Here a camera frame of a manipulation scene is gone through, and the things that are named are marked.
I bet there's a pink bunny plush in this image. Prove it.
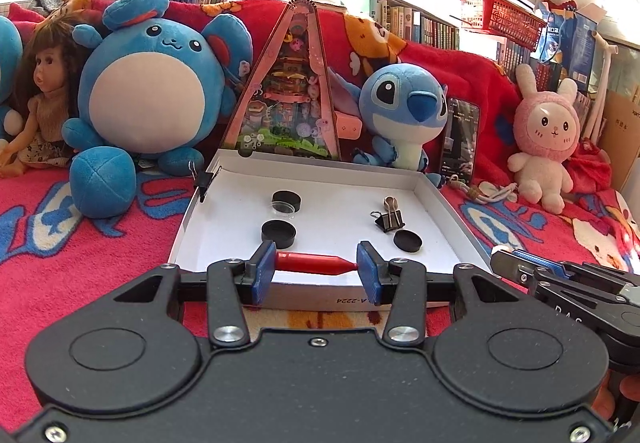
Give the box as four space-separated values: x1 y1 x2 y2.
507 64 582 215

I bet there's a white cardboard box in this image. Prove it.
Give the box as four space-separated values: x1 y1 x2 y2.
167 149 493 311

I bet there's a white plastic tube stand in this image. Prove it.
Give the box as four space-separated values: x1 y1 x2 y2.
582 30 621 144

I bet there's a black round cap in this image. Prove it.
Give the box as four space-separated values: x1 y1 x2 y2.
261 220 297 245

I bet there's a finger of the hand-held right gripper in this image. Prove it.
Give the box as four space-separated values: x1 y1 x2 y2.
490 248 628 319
510 248 640 289

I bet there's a black round lid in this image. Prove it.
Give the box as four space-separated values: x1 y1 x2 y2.
393 229 423 253

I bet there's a large black binder clip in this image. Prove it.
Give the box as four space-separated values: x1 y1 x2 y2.
371 196 405 233

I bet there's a brown-haired doll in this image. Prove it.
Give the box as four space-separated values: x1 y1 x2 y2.
0 16 88 179

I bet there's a blue alien plush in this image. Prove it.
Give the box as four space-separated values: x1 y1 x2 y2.
330 63 448 189

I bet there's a round blue mouse plush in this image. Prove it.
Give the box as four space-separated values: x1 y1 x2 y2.
62 0 253 219

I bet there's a red plastic basket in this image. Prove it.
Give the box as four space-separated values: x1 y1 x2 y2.
459 0 548 51

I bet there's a row of dark books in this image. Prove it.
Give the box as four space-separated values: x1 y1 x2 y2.
495 36 566 91

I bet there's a small black binder clip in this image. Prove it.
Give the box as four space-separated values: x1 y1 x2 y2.
192 162 223 203

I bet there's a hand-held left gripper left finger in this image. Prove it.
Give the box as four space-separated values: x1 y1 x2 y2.
112 240 277 349

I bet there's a black smartphone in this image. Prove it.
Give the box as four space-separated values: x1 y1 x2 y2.
440 97 481 184

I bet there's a brown cardboard carton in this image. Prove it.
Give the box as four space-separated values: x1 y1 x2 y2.
597 43 640 194

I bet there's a blue robot cat plush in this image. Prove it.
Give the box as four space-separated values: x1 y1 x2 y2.
0 16 25 144

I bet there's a triangular miniature house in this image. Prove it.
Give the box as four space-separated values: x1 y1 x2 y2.
219 0 343 161

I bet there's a small pink box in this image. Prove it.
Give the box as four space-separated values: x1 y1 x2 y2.
334 110 362 139

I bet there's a red printed blanket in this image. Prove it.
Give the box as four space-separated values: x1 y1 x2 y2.
0 0 640 419

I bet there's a clear jar with black lid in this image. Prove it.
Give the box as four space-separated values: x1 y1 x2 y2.
272 190 302 215

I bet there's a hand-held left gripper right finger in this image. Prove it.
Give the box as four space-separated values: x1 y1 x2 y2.
356 241 531 349

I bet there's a red pen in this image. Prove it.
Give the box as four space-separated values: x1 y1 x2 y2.
275 252 359 276

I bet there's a blue packaging box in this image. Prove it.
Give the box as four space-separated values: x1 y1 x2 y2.
535 0 608 84

